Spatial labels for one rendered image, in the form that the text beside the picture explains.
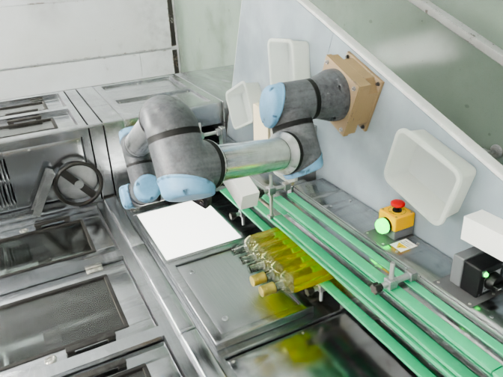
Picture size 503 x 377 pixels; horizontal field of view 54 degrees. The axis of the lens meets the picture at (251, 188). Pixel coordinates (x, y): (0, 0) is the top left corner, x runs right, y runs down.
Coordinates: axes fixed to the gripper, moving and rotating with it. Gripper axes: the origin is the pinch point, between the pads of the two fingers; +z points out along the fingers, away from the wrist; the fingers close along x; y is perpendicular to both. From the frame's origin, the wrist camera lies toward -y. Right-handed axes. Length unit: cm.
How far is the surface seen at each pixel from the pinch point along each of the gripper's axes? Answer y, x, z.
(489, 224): -65, -35, 30
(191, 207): 35, 51, 2
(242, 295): -26.7, 28.3, -5.1
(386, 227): -45, -13, 26
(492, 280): -74, -25, 29
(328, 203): -21.8, 0.0, 24.8
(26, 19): 341, 110, -27
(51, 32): 337, 122, -9
